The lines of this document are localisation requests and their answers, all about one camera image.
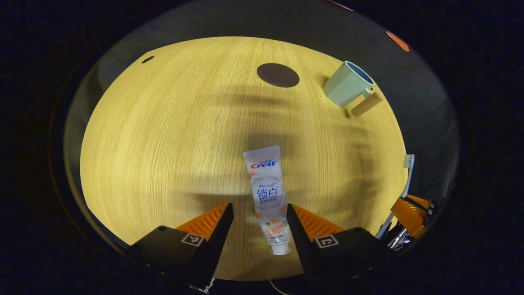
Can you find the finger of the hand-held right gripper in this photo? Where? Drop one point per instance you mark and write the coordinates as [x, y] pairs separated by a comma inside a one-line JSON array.
[[425, 203], [409, 217]]

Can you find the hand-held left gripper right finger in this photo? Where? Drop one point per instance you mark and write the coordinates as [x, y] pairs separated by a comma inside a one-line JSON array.
[[301, 241]]

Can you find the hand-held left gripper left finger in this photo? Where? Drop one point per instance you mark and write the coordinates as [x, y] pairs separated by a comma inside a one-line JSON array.
[[217, 237]]

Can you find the white toothbrush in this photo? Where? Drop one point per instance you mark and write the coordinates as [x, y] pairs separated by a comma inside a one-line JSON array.
[[407, 180]]

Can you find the white toothpaste tube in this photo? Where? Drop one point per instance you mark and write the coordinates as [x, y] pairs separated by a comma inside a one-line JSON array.
[[266, 192]]

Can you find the light green cup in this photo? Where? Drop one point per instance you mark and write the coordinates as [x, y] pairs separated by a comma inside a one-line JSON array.
[[344, 86]]

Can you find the dark round coaster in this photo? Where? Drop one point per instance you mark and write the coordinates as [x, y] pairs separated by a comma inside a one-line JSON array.
[[278, 75]]

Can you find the wooden desktop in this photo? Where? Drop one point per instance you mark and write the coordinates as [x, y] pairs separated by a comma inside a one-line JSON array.
[[172, 143]]

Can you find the black backdrop cloth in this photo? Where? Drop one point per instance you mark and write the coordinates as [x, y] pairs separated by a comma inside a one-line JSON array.
[[245, 20]]

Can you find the silver metal frame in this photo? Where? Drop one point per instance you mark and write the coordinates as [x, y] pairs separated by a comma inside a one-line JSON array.
[[399, 239]]

